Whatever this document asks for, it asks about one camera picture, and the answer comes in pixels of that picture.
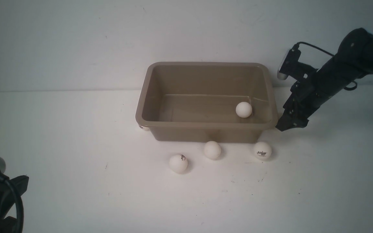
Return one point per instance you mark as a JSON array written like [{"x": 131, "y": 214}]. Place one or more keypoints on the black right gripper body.
[{"x": 308, "y": 95}]

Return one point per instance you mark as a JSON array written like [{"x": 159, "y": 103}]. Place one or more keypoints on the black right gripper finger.
[
  {"x": 285, "y": 122},
  {"x": 297, "y": 122}
]

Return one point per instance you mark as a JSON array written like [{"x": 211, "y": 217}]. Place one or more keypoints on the white ping-pong ball with logo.
[{"x": 262, "y": 150}]

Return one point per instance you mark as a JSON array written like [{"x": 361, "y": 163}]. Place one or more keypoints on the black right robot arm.
[{"x": 356, "y": 49}]

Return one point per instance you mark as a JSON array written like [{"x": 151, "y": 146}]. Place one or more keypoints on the tan plastic storage bin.
[{"x": 196, "y": 101}]

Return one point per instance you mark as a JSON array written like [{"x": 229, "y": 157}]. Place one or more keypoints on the white ball beside bin corner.
[{"x": 144, "y": 128}]

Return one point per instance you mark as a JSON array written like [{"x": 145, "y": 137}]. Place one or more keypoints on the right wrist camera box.
[{"x": 291, "y": 66}]

